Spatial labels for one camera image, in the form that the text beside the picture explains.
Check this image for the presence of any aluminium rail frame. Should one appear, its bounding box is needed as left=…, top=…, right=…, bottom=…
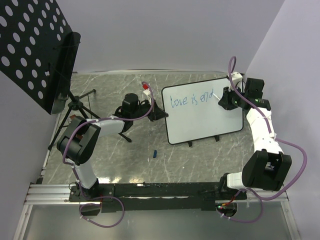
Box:
left=12, top=69, right=301, bottom=240

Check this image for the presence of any white whiteboard with black frame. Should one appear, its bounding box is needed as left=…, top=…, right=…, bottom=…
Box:
left=161, top=77, right=244, bottom=145

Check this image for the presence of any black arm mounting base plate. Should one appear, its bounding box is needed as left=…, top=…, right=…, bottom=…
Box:
left=69, top=182, right=247, bottom=213

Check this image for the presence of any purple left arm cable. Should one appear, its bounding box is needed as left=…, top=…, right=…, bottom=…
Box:
left=62, top=81, right=155, bottom=201

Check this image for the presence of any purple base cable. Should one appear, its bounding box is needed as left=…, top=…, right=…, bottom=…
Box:
left=78, top=195, right=125, bottom=229
left=217, top=188, right=265, bottom=223

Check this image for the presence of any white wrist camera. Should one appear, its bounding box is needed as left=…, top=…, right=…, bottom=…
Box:
left=227, top=72, right=243, bottom=91
left=142, top=82, right=152, bottom=105

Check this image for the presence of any black perforated music stand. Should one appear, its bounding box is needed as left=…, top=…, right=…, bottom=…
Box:
left=0, top=0, right=132, bottom=151

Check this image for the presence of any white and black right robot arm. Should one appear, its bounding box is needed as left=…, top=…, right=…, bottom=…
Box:
left=218, top=76, right=292, bottom=199

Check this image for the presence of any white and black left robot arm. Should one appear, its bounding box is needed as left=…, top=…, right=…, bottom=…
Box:
left=56, top=93, right=169, bottom=201

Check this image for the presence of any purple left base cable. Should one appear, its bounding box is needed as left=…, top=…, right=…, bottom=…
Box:
left=78, top=195, right=125, bottom=229

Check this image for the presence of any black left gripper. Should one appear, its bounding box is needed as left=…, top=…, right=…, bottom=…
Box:
left=131, top=98, right=168, bottom=123

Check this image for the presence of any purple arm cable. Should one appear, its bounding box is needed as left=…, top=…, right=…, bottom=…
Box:
left=228, top=56, right=308, bottom=201
left=62, top=81, right=155, bottom=201

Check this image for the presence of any brown wooden metronome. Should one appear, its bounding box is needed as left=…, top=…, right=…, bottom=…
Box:
left=69, top=114, right=83, bottom=140

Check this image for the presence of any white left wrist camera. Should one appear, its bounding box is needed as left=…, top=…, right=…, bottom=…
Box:
left=142, top=82, right=152, bottom=105

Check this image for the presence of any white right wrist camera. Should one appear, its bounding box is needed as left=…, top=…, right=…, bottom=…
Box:
left=227, top=72, right=243, bottom=91

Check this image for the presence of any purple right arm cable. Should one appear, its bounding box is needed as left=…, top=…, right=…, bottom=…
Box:
left=228, top=56, right=308, bottom=201

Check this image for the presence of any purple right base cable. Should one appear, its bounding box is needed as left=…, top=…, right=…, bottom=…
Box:
left=217, top=188, right=265, bottom=223

